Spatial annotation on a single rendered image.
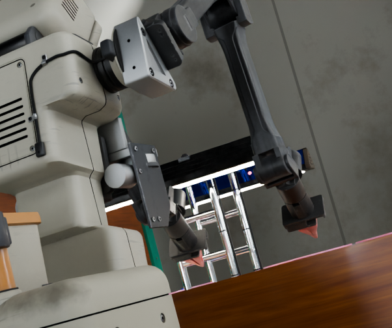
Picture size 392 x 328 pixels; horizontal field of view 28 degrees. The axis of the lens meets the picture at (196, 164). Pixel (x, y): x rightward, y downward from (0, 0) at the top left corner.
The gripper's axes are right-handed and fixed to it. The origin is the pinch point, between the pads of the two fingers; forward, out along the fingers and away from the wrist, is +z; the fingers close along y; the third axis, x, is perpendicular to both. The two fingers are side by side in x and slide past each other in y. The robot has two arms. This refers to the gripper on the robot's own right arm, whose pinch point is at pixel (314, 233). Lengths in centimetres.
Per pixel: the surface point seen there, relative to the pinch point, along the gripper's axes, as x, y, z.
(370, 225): -156, 15, 174
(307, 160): -62, 8, 32
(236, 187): -50, 30, 24
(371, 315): 28.9, -10.5, -2.7
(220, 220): -26.8, 30.3, 12.7
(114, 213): -77, 86, 42
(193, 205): -49, 45, 25
